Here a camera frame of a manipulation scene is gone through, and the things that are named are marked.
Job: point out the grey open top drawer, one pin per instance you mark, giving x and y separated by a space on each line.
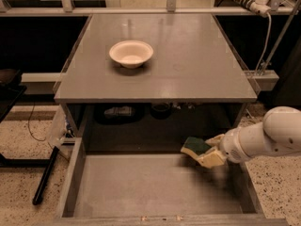
160 189

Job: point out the clear plastic bag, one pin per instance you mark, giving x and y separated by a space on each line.
57 130

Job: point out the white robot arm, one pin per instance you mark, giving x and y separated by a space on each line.
278 134

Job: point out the black chair base leg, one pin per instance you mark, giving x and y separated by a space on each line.
45 176

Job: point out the black chair seat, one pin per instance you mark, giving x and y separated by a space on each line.
11 90

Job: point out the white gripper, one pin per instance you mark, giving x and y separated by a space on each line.
230 148

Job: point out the white power strip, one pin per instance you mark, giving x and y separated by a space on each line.
259 7

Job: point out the grey cabinet desk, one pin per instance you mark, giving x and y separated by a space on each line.
192 63

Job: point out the green and yellow sponge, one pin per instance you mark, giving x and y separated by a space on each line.
194 147

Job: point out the white paper bowl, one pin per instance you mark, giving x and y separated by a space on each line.
131 53

